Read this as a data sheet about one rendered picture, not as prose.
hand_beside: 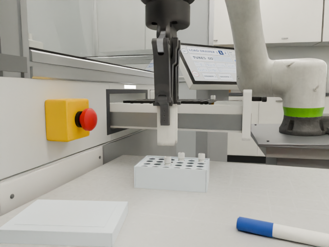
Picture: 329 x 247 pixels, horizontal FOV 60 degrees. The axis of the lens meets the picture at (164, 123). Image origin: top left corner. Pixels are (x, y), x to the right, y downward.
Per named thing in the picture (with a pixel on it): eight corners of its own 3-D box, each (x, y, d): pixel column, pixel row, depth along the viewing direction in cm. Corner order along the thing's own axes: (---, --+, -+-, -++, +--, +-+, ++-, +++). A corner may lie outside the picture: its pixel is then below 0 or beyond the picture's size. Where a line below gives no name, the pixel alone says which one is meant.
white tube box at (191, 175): (209, 177, 55) (209, 158, 54) (206, 192, 46) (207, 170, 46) (146, 173, 57) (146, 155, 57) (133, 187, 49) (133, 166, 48)
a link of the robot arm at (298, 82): (278, 111, 108) (280, 60, 105) (325, 112, 100) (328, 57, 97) (270, 116, 98) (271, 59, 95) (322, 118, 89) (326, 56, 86)
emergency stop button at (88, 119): (99, 129, 52) (99, 107, 52) (87, 132, 48) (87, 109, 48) (85, 129, 53) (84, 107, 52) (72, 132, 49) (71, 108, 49)
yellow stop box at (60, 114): (93, 136, 54) (92, 98, 54) (71, 142, 47) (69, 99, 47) (70, 135, 56) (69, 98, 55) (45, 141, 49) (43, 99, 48)
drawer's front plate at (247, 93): (250, 125, 88) (251, 89, 87) (250, 141, 61) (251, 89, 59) (244, 125, 89) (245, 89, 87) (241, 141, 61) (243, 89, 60)
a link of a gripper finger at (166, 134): (175, 104, 48) (174, 105, 47) (175, 145, 49) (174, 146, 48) (157, 104, 49) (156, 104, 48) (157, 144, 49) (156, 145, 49)
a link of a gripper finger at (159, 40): (174, 27, 47) (168, 14, 42) (173, 59, 47) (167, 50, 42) (159, 28, 47) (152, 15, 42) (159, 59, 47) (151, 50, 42)
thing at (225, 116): (244, 121, 87) (245, 101, 86) (242, 133, 62) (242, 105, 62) (124, 117, 98) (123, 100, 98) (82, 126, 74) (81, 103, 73)
